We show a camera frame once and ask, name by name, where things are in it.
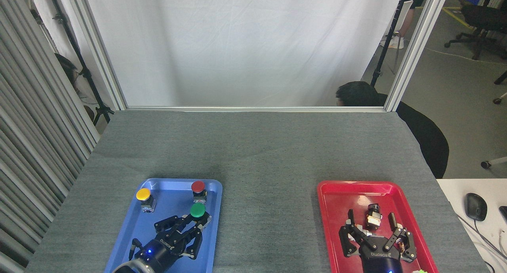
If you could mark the silver frame post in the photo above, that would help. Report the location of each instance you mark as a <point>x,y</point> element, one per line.
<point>416,47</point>
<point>99,51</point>

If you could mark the grey ribbed panel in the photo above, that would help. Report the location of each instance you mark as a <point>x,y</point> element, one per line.
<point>31,146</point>

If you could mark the red plastic tray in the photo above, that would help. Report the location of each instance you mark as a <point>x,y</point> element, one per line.
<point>340,197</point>

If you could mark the white backdrop cloth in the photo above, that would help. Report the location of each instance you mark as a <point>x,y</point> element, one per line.
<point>237,47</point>

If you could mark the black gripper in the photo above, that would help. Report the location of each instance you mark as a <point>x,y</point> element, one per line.
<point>164,249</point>
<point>380,261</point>

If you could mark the blue plastic tray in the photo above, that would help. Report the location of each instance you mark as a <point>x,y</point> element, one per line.
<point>130,225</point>

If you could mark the black office chair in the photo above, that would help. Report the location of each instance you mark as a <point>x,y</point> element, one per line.
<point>481,19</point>

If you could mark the black knob switch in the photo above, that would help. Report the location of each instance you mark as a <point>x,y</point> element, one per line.
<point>373,217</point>

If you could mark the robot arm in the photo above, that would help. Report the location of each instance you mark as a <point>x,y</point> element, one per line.
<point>128,268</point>

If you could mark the white side table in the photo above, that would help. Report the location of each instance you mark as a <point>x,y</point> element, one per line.
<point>455,189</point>

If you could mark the black orange switch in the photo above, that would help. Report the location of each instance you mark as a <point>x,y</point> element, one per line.
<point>402,245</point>

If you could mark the yellow push button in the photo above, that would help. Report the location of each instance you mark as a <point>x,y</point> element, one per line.
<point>143,194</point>

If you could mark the red push button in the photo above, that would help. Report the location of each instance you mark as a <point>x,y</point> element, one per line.
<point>198,186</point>

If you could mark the black tripod stand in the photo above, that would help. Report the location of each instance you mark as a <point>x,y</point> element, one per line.
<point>386,43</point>
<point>75,51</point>

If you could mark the white orange switch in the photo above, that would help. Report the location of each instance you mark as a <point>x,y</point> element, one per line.
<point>361,228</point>

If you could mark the black computer mouse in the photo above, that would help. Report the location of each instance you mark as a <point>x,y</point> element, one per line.
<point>475,206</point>

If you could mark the person in background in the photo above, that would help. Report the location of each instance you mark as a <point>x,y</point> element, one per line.
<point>408,19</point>

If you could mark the silver frame crossbar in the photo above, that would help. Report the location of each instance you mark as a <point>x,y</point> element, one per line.
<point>257,109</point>

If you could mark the green push button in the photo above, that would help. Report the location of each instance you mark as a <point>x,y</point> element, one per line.
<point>197,210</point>

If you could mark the person behind ribbed panel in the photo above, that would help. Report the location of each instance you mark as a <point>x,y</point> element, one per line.
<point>68,69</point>

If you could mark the grey chair leg with caster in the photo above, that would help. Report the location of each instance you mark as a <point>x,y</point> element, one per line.
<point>495,161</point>

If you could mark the black chair leg with caster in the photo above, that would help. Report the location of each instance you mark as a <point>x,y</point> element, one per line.
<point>500,79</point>

